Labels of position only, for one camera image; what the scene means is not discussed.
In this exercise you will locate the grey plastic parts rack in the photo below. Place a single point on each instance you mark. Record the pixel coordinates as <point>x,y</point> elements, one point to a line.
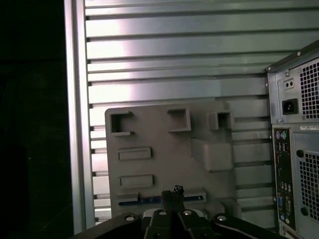
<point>169,154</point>

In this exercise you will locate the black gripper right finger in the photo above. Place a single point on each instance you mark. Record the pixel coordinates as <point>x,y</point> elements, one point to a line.
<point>189,224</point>

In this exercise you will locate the grey power supply unit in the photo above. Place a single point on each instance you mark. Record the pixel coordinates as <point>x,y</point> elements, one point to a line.
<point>290,95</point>

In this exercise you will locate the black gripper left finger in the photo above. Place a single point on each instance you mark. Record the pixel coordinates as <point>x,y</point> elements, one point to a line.
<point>159,224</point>

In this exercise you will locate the black open PC case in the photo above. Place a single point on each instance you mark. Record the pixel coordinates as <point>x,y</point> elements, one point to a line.
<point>309,139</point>

